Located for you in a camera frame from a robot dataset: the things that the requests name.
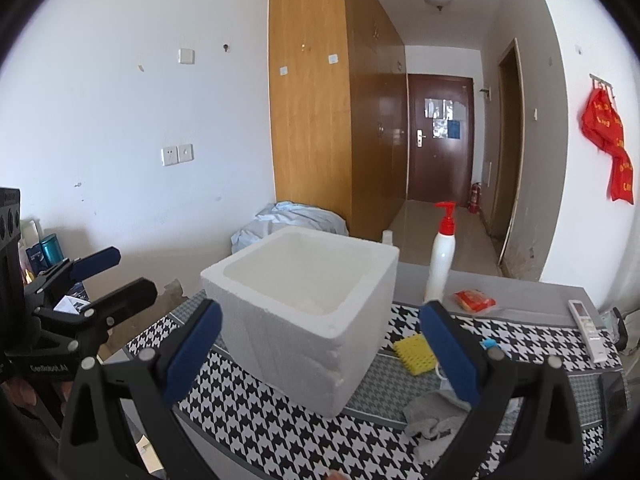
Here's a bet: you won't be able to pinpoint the white styrofoam box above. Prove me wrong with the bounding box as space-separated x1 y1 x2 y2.
201 226 399 417

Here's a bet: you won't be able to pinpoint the white wall socket pair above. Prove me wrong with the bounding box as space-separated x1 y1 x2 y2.
160 144 194 167

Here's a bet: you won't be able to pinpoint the white wall switch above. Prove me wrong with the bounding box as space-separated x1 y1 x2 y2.
178 48 195 65

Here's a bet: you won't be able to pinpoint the red hanging banners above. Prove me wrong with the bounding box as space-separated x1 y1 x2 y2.
580 86 634 205

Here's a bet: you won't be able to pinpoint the yellow ribbed sponge cloth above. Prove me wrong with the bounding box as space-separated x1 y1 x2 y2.
393 334 437 376

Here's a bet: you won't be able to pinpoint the person's left hand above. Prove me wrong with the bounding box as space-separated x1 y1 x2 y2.
1 378 73 413

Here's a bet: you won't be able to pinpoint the dark brown entrance door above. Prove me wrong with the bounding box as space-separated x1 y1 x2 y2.
408 74 474 207

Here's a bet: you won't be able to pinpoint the black smartphone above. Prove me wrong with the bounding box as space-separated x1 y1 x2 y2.
599 372 628 439

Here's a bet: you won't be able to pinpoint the red fire extinguisher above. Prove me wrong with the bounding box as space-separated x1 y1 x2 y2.
468 182 482 214

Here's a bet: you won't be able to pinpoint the white pump lotion bottle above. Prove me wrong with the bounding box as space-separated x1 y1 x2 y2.
424 202 456 302

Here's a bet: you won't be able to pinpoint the light blue plastic bag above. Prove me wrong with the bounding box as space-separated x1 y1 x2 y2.
231 202 349 254

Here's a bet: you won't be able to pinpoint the white remote control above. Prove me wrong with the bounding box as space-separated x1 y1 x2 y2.
567 299 608 364

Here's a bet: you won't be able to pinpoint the wooden wardrobe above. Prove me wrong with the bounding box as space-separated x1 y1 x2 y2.
269 0 408 240

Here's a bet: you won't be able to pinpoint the blue face mask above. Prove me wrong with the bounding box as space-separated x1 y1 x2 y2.
435 338 520 414

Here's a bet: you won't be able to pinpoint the red snack packet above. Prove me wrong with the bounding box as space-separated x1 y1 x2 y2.
454 289 497 313

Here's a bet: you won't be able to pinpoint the grey sock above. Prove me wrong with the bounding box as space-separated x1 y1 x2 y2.
402 390 471 465

